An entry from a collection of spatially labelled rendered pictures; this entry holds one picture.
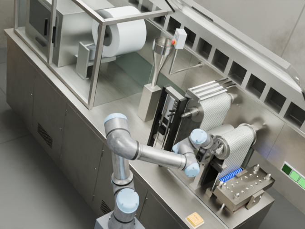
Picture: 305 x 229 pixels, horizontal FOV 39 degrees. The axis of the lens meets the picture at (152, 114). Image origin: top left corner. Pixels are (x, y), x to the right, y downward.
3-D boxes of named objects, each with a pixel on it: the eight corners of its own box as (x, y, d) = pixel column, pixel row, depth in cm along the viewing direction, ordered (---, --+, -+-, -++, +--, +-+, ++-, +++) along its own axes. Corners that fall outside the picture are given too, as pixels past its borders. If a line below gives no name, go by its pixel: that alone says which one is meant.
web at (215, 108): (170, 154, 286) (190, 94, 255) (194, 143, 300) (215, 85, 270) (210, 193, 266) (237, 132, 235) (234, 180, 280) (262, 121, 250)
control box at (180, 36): (169, 42, 258) (173, 27, 252) (179, 43, 260) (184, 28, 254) (172, 48, 253) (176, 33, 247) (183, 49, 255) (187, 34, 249)
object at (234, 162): (215, 180, 259) (224, 159, 248) (239, 167, 273) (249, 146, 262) (215, 181, 258) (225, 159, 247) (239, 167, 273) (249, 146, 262)
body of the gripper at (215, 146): (224, 144, 237) (218, 139, 226) (214, 156, 237) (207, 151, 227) (214, 136, 240) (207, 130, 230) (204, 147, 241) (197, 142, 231)
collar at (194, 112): (183, 114, 256) (186, 106, 252) (190, 112, 260) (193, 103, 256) (190, 121, 253) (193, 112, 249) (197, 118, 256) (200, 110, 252)
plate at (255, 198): (246, 206, 262) (252, 195, 256) (255, 201, 268) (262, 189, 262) (248, 210, 261) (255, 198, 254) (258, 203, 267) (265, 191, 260)
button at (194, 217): (186, 219, 246) (187, 216, 244) (194, 214, 250) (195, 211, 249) (194, 227, 242) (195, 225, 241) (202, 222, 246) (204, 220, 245)
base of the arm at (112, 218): (118, 240, 225) (121, 229, 219) (102, 220, 233) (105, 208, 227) (140, 228, 234) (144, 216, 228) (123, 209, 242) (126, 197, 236)
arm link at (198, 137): (185, 133, 218) (199, 124, 216) (193, 138, 228) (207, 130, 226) (192, 146, 215) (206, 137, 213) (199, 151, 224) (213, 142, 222)
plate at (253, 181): (213, 193, 257) (216, 186, 253) (253, 170, 281) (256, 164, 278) (232, 211, 249) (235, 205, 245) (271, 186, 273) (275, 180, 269)
